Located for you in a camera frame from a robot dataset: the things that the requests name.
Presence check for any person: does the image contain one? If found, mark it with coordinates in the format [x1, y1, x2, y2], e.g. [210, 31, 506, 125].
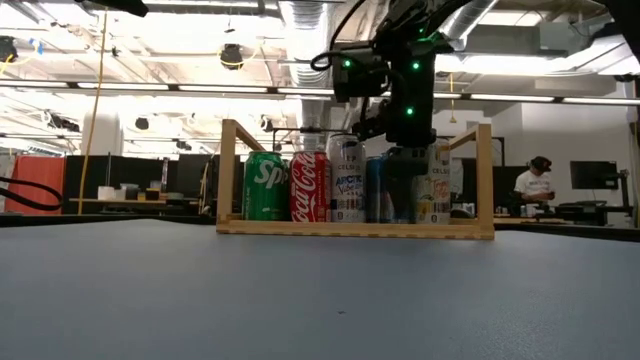
[513, 155, 557, 206]

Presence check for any red Coca-Cola can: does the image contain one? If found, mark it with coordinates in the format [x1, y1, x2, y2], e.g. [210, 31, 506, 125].
[288, 151, 332, 224]

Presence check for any wooden desk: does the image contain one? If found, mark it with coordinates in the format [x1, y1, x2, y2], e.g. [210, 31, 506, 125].
[69, 197, 201, 206]

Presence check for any silver spiral air duct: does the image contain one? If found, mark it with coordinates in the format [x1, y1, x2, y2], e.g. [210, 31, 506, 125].
[279, 0, 341, 151]
[439, 0, 501, 41]

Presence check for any grey hanging lamp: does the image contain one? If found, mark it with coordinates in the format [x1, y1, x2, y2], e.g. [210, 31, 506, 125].
[218, 42, 245, 70]

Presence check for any white black-lidded Celsius can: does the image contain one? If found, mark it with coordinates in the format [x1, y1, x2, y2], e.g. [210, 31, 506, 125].
[413, 139, 452, 225]
[327, 133, 369, 224]

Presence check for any black partition panel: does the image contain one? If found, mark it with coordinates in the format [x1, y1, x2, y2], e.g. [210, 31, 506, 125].
[452, 158, 531, 214]
[64, 154, 211, 215]

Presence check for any black computer monitor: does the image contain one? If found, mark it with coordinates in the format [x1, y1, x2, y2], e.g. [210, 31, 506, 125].
[569, 160, 620, 191]

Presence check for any green Sprite can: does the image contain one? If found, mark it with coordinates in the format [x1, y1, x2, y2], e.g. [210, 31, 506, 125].
[242, 151, 291, 222]

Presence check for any dark work table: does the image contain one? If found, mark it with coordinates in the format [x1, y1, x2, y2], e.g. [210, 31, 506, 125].
[492, 202, 636, 229]

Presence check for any long ceiling light strip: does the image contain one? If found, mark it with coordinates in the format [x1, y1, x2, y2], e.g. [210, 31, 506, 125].
[0, 78, 335, 97]
[433, 91, 640, 106]

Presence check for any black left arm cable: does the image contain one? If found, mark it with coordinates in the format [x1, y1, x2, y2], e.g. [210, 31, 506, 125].
[0, 175, 64, 212]

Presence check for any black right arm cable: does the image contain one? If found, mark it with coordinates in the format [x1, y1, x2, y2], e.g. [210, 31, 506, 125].
[309, 0, 369, 72]

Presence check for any grey ceiling duct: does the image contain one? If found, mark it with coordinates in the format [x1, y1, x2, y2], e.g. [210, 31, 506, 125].
[464, 22, 621, 56]

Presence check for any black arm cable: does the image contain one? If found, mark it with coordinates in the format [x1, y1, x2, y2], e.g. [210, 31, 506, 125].
[0, 175, 64, 212]
[309, 0, 369, 72]

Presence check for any slatted wooden shelf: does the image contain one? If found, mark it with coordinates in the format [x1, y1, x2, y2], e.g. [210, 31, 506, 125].
[215, 118, 496, 241]

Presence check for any silver blue Red Bull can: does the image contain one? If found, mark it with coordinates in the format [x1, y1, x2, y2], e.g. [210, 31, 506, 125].
[364, 154, 419, 225]

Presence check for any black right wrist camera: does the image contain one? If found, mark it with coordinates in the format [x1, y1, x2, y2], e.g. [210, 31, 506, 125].
[332, 42, 390, 104]

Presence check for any orange partition panel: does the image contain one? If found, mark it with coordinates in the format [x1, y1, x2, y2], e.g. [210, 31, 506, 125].
[4, 154, 67, 216]

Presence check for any yellow hanging cord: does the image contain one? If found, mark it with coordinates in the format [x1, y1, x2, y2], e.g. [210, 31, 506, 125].
[77, 9, 109, 216]

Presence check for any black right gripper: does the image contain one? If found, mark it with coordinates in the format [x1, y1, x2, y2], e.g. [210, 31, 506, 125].
[352, 94, 439, 225]

